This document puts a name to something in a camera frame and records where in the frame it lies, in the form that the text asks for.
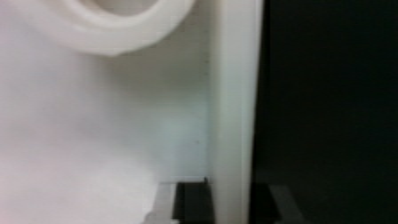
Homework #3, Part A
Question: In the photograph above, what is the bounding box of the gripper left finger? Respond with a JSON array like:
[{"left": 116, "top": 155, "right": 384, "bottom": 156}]
[{"left": 173, "top": 181, "right": 215, "bottom": 224}]

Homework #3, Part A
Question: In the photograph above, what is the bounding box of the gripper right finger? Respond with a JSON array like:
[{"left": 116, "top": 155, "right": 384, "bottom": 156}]
[{"left": 267, "top": 184, "right": 310, "bottom": 224}]

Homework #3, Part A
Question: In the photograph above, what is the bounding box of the white square tabletop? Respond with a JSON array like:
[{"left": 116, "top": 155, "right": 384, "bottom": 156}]
[{"left": 0, "top": 0, "right": 263, "bottom": 224}]

